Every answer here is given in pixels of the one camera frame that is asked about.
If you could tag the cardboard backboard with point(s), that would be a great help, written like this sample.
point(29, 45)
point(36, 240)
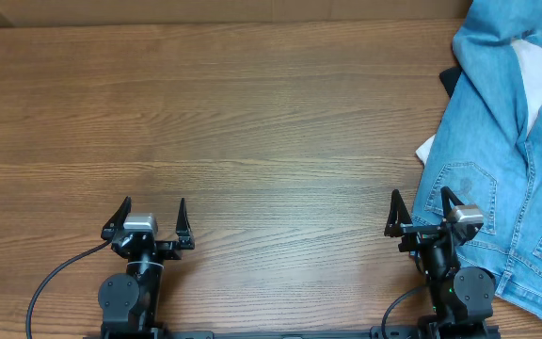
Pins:
point(49, 13)

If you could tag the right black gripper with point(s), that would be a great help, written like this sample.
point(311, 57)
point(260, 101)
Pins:
point(399, 217)

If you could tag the beige garment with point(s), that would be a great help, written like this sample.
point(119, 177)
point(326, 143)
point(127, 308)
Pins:
point(530, 62)

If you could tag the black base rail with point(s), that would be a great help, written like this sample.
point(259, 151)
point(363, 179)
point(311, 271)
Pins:
point(375, 332)

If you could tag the light blue denim jeans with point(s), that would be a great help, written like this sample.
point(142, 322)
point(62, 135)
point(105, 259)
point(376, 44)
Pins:
point(481, 151)

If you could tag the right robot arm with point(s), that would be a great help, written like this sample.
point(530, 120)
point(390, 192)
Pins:
point(461, 296)

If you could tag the black garment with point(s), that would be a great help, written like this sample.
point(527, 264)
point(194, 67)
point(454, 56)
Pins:
point(449, 79)

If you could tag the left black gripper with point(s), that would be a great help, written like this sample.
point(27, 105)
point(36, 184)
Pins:
point(117, 219)

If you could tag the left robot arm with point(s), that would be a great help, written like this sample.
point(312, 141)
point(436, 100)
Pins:
point(129, 300)

